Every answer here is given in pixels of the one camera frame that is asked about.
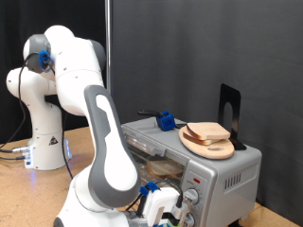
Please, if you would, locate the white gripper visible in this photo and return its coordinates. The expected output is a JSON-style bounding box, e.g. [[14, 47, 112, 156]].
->
[[142, 187, 182, 227]]

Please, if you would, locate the silver oven knob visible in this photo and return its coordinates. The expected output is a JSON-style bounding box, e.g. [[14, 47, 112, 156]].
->
[[185, 212, 196, 227], [184, 187, 201, 206]]

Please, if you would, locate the spatula with blue block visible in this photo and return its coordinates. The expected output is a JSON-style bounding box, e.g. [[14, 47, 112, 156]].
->
[[136, 109, 190, 132]]

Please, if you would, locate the silver toaster oven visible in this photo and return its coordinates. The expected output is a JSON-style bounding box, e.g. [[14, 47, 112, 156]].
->
[[121, 113, 263, 227]]

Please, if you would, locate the round wooden board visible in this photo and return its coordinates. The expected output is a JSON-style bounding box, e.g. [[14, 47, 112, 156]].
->
[[178, 125, 236, 161]]

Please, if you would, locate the black metal bookend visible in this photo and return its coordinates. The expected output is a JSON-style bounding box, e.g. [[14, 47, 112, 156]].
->
[[217, 82, 248, 151]]

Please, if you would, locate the vertical metal pole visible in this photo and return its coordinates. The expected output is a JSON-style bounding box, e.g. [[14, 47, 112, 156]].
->
[[104, 0, 114, 93]]

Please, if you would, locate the blue cable clip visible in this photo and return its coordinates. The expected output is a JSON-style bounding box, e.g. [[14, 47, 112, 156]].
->
[[38, 50, 54, 73], [139, 182, 160, 197]]

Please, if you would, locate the wrist camera on blue mount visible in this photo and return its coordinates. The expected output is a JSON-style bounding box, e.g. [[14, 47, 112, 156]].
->
[[155, 201, 191, 227]]

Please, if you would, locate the black base cable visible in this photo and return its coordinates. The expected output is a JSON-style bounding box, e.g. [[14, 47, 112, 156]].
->
[[0, 145, 31, 154], [0, 154, 27, 162]]

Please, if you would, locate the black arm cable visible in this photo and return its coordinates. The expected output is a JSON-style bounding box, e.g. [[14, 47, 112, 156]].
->
[[0, 53, 185, 212]]

